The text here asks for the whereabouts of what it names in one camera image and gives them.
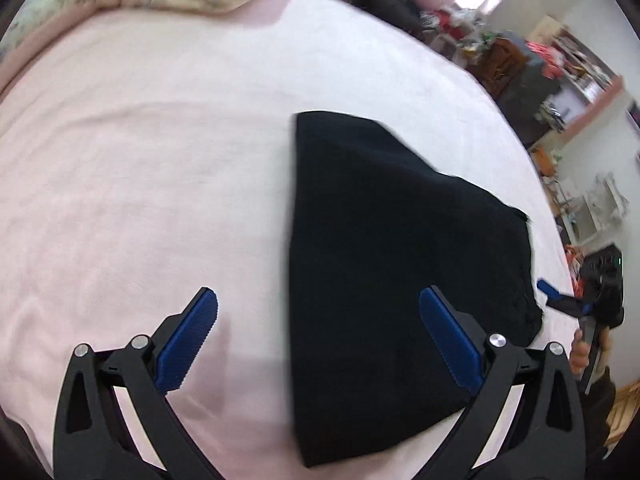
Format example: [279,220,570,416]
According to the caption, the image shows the person's right forearm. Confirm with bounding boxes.
[582,367,618,463]

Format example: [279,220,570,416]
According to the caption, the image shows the person's right hand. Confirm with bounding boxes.
[569,326,615,377]

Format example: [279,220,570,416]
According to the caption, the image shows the pink wall shelf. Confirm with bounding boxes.
[530,14,632,137]

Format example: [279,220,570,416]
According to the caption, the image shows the black pants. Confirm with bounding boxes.
[287,110,547,469]

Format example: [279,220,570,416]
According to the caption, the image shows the wooden chair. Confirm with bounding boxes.
[604,379,640,447]

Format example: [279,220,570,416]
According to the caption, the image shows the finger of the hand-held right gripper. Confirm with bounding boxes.
[536,279,594,318]

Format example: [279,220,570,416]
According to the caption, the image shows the pink bed sheet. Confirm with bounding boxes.
[0,0,583,480]

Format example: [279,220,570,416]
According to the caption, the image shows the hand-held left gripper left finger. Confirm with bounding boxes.
[52,287,219,480]

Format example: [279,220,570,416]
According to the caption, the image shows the dark grey covered desk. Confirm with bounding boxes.
[499,54,563,137]

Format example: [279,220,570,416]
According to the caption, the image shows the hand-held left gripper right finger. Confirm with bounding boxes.
[418,285,587,480]

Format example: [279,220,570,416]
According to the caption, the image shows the brown bag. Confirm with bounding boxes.
[479,35,532,97]

